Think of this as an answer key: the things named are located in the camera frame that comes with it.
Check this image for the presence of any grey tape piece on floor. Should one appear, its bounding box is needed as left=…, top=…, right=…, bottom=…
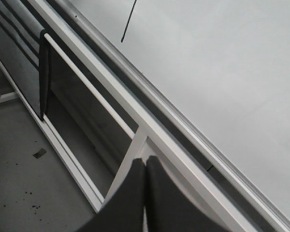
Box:
left=33, top=148, right=46, bottom=159

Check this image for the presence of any white metal stand frame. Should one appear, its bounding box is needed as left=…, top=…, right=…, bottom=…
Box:
left=0, top=0, right=278, bottom=232

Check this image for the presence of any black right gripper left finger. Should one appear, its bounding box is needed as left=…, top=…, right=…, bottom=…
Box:
left=79, top=158, right=146, bottom=232

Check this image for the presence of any whiteboard with aluminium tray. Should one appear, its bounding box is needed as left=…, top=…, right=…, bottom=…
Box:
left=53, top=0, right=290, bottom=232

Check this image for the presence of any white horizontal rod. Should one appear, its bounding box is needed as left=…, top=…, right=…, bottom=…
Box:
left=44, top=33, right=135, bottom=139

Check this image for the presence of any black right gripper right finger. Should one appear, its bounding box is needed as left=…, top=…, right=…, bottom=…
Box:
left=145, top=156, right=227, bottom=232

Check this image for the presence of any black strap on rod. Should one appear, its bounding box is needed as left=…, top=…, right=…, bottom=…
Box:
left=38, top=29, right=52, bottom=122

